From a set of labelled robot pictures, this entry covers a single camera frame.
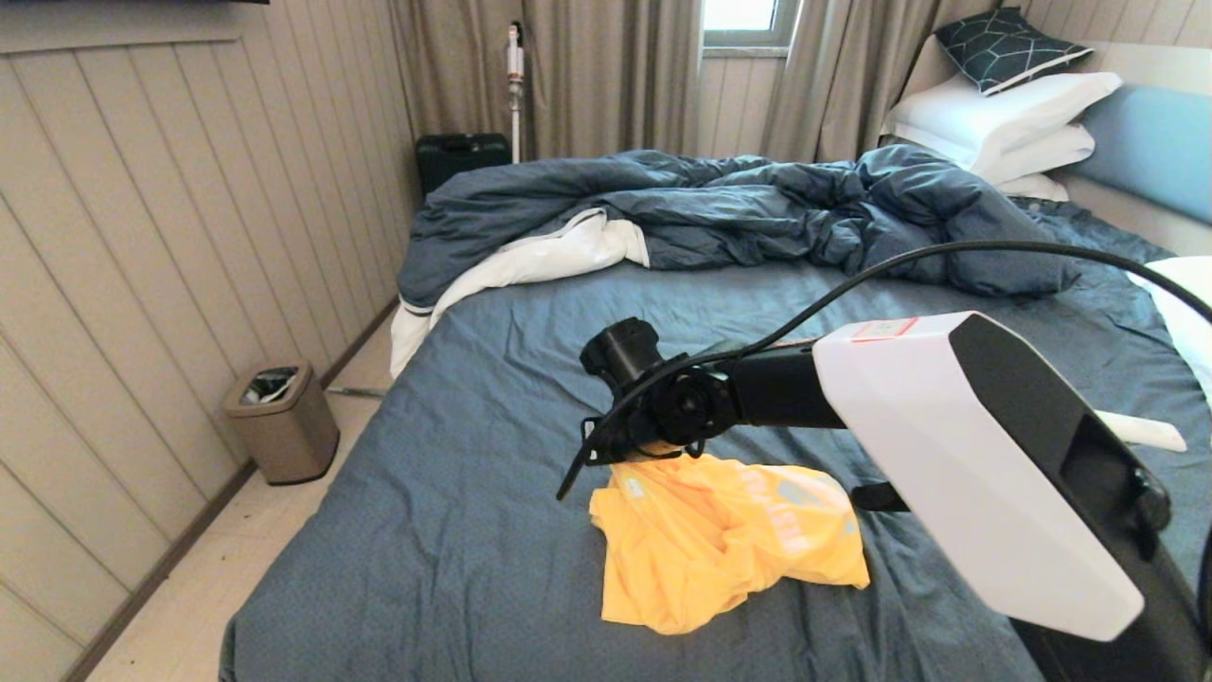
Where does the yellow t-shirt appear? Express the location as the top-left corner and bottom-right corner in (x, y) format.
(589, 451), (871, 637)

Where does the dark blue bed sheet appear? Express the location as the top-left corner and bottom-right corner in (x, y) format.
(220, 196), (1212, 682)

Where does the white duvet lining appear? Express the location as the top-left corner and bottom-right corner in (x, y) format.
(389, 208), (651, 382)

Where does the crumpled dark blue duvet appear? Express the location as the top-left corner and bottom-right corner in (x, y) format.
(396, 144), (1082, 312)

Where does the dark green hard case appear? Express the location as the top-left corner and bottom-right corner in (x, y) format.
(415, 134), (512, 200)

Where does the brown metal trash bin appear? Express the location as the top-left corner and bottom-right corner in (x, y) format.
(223, 362), (340, 487)

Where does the wide beige curtain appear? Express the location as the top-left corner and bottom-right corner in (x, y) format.
(386, 0), (702, 164)

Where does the white stick vacuum cleaner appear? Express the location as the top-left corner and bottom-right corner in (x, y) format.
(505, 22), (526, 166)

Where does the narrow beige curtain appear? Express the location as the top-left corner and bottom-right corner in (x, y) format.
(757, 0), (1000, 166)

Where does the small white pillow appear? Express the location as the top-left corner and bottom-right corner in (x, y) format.
(992, 172), (1071, 203)

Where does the large white pillow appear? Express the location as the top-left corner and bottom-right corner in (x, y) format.
(881, 71), (1124, 174)

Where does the flat white pillow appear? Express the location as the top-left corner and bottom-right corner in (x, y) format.
(966, 123), (1096, 187)

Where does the long white remote control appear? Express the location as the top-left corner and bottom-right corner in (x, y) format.
(1098, 410), (1188, 453)

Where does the dark geometric pattern cushion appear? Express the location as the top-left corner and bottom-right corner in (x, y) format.
(934, 7), (1095, 97)

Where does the light blue headboard pad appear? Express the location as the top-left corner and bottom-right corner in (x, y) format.
(1073, 84), (1212, 226)

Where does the window with grey frame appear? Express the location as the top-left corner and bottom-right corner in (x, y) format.
(699, 0), (801, 52)

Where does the beige headboard frame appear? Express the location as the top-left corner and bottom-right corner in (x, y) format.
(895, 36), (1212, 257)

